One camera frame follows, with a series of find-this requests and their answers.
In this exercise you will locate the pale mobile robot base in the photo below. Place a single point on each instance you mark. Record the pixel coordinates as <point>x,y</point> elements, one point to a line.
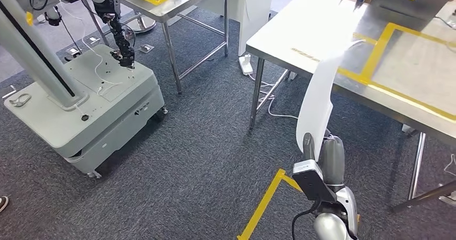
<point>53,131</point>

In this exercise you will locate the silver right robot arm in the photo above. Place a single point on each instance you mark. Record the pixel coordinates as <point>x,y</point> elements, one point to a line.
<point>331,229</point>

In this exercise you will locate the pale robot lift column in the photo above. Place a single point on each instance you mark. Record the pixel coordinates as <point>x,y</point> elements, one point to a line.
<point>32,53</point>

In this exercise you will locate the black jointed robot arm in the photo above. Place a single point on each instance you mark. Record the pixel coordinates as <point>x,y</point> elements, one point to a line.
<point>123,47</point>

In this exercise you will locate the white cabinet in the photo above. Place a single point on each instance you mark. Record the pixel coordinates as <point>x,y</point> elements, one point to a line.
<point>253,17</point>

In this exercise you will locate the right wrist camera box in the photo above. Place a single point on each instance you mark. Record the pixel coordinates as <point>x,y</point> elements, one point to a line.
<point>313,185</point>

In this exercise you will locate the steel stanchion with base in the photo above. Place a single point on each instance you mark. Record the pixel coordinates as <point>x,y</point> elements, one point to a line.
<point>142,26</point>

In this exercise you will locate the white curved plastic part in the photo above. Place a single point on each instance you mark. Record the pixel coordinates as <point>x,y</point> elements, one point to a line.
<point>317,103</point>

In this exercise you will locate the steel workbench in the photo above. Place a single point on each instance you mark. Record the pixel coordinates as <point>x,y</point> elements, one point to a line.
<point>285,42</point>

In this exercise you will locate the grey metal box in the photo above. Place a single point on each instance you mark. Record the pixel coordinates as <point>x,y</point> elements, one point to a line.
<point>409,6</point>

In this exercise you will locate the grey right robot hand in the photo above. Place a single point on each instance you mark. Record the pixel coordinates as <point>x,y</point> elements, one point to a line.
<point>333,160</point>

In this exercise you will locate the white power strip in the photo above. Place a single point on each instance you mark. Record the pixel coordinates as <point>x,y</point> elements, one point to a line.
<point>246,65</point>

